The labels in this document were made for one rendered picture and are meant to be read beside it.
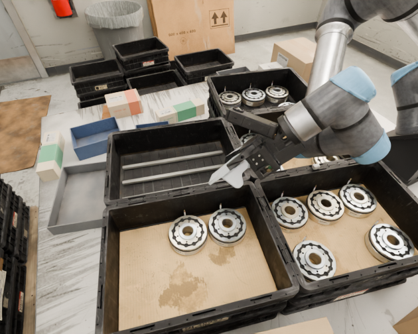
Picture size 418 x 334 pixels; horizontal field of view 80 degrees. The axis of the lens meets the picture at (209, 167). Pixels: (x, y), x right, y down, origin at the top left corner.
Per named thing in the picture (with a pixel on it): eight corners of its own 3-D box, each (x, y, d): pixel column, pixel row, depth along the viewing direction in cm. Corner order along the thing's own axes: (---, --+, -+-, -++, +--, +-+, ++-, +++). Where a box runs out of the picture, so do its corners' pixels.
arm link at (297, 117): (300, 102, 47) (299, 98, 54) (279, 117, 49) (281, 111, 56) (324, 134, 48) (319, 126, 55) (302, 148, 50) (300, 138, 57)
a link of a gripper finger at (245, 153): (232, 170, 51) (263, 144, 53) (227, 164, 51) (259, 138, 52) (226, 171, 56) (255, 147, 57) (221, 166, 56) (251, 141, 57)
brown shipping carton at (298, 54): (269, 68, 163) (273, 42, 151) (296, 61, 169) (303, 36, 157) (298, 91, 144) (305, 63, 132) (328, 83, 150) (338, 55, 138)
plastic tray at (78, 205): (68, 174, 101) (62, 166, 97) (119, 167, 104) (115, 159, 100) (52, 235, 83) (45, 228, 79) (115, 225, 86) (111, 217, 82)
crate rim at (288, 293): (251, 184, 71) (252, 179, 70) (300, 295, 52) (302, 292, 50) (105, 211, 65) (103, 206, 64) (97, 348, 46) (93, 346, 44)
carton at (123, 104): (112, 120, 125) (107, 107, 120) (109, 107, 133) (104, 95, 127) (143, 112, 130) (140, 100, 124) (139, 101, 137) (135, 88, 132)
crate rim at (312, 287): (374, 162, 77) (378, 156, 76) (460, 254, 58) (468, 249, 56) (251, 184, 71) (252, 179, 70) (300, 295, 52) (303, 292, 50)
